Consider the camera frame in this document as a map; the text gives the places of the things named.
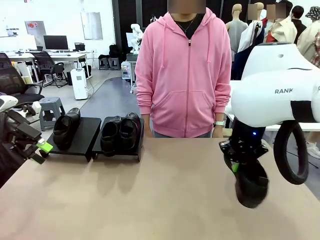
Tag person in pink hoodie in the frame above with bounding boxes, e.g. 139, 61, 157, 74
134, 6, 232, 139

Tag grey plastic stool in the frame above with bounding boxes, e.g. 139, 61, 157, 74
38, 96, 67, 132

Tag glossy black leather shoe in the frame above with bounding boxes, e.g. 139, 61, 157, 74
99, 115, 122, 157
119, 111, 142, 151

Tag person's left forearm pink sleeve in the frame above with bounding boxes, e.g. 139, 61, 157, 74
213, 83, 232, 116

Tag white wall panel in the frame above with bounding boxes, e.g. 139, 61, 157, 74
80, 11, 104, 41

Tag black metal shoe stand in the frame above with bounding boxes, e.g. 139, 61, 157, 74
90, 115, 146, 163
42, 116, 102, 163

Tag mannequin in red top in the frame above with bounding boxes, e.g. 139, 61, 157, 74
264, 0, 298, 47

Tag silver cross necklace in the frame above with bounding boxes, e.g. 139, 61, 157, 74
174, 17, 198, 36

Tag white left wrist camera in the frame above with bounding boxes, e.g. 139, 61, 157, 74
20, 100, 42, 117

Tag large black mesh office chair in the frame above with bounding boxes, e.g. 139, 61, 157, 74
0, 52, 45, 108

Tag white office desk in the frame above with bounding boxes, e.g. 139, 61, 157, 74
0, 50, 89, 85

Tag dark brown strap shoe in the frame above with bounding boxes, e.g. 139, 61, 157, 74
222, 147, 270, 210

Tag person's left hand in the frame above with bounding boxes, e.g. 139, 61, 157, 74
211, 113, 225, 139

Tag lit computer case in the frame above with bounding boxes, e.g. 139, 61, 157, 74
120, 61, 133, 81

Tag small black office chair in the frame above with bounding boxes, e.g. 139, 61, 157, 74
32, 51, 69, 89

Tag mannequin with bucket hat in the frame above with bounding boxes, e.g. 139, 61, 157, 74
296, 6, 320, 67

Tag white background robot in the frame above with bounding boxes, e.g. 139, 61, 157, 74
130, 23, 144, 55

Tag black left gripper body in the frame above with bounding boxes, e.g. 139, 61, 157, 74
0, 110, 44, 161

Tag black plastic stool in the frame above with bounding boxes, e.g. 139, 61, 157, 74
98, 57, 110, 71
108, 57, 121, 71

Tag dark shoe with grey insole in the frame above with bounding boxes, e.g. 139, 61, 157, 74
52, 107, 82, 152

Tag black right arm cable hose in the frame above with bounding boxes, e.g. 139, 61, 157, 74
272, 120, 310, 186

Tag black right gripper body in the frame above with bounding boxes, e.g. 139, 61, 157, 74
219, 118, 270, 165

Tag person's right forearm pink sleeve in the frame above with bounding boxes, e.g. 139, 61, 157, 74
135, 82, 156, 116

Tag mannequin in grey tank top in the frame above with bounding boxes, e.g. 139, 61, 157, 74
225, 3, 249, 63

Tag mannequin in white navy jacket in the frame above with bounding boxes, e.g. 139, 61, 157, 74
237, 2, 266, 81

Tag grey board with red marks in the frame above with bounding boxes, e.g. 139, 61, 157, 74
24, 20, 47, 48

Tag person's right hand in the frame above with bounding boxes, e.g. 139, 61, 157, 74
143, 113, 154, 138

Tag white air purifier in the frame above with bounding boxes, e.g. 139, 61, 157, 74
70, 67, 89, 101

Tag black computer monitor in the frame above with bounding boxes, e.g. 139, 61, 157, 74
43, 35, 69, 51

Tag white side table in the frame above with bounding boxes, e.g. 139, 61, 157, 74
224, 79, 320, 133

